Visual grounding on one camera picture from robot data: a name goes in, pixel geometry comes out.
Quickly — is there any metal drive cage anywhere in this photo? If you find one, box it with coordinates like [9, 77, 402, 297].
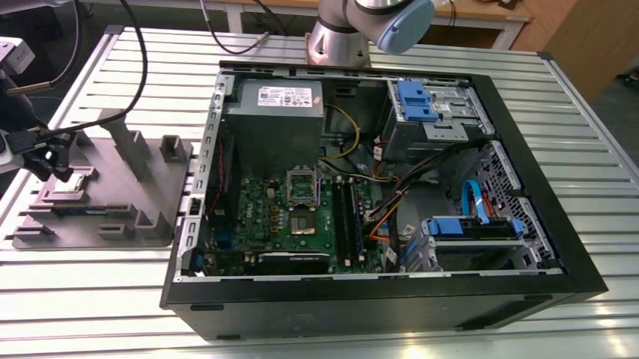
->
[382, 76, 496, 162]

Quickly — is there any RAM stick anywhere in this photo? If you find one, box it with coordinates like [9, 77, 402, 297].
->
[52, 203, 109, 217]

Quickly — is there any grey camera box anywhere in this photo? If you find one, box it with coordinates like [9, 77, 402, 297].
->
[0, 37, 37, 76]

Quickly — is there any silver CPU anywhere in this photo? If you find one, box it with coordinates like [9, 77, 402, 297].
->
[52, 174, 89, 194]

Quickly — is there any yellow wire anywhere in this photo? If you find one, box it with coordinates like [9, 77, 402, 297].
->
[318, 103, 362, 162]

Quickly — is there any metal disk bay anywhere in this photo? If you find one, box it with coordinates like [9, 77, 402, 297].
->
[398, 215, 568, 276]

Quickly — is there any metal socket cover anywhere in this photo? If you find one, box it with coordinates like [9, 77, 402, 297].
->
[284, 165, 320, 209]

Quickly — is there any hard disk in blue carrier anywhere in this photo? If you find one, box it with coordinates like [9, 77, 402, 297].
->
[421, 215, 525, 244]

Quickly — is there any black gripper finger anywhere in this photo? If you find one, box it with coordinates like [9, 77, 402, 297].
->
[49, 132, 77, 183]
[24, 149, 53, 182]

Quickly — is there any grey power supply unit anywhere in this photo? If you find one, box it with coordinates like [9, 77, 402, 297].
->
[221, 79, 325, 180]

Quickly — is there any green motherboard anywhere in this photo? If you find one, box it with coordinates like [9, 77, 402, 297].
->
[206, 175, 394, 276]

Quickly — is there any grey cable with brown tip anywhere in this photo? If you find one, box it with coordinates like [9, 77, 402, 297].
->
[5, 0, 84, 95]

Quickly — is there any wooden cabinet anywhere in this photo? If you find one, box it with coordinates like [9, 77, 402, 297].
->
[513, 0, 639, 102]

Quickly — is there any CPU socket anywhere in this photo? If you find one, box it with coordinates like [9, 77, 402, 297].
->
[288, 209, 320, 236]

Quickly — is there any red black twisted wire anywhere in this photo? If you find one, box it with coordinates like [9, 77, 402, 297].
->
[208, 130, 236, 218]

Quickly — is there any grey parts rack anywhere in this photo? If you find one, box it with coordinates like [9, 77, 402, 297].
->
[9, 108, 196, 250]

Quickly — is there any blue wire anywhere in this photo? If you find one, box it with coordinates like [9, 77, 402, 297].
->
[461, 179, 494, 225]

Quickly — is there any black cable bundle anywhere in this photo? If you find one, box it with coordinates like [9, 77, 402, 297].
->
[368, 140, 488, 221]

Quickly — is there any black graphics card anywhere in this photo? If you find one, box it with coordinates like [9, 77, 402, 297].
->
[256, 251, 330, 276]

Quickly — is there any wooden desk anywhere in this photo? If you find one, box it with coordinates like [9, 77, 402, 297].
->
[198, 0, 533, 49]

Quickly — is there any black PC case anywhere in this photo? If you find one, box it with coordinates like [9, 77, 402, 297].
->
[158, 59, 609, 340]

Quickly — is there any white black wire bundle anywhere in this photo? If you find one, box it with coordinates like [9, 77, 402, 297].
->
[321, 164, 400, 184]

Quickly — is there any black RAM slot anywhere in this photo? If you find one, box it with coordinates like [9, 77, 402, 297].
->
[352, 179, 368, 264]
[346, 179, 361, 264]

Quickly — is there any blue drive bay latch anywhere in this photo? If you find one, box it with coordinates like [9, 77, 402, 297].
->
[396, 80, 440, 123]

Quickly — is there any thin black cable with plug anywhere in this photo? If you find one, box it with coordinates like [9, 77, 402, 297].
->
[198, 0, 272, 55]

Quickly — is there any orange wire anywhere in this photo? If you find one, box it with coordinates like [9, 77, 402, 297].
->
[368, 194, 400, 240]

